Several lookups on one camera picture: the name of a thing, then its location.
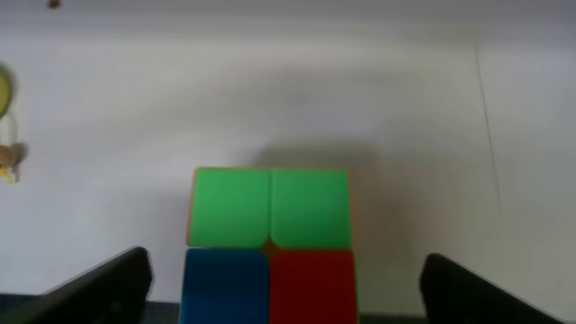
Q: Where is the white shelf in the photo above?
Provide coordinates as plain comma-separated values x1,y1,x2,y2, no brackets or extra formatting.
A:
0,0,576,316

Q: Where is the many-coloured puzzle cube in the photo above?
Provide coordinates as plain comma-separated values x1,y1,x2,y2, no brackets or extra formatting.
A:
179,166,361,324

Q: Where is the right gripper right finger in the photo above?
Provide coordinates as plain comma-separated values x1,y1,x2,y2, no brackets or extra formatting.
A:
418,252,569,324

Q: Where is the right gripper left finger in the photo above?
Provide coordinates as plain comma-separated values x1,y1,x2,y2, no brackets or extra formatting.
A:
0,246,154,324

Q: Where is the yellow rattle drum toy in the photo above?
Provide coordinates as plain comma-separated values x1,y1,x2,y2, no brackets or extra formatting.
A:
0,67,31,185

